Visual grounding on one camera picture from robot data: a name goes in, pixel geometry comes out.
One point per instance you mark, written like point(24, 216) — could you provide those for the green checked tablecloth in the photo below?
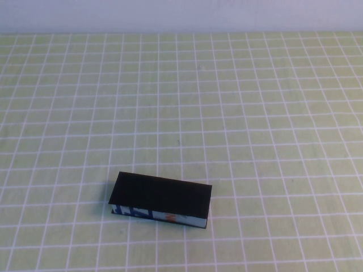
point(170, 85)

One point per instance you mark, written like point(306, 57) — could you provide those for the black glasses case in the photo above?
point(161, 195)

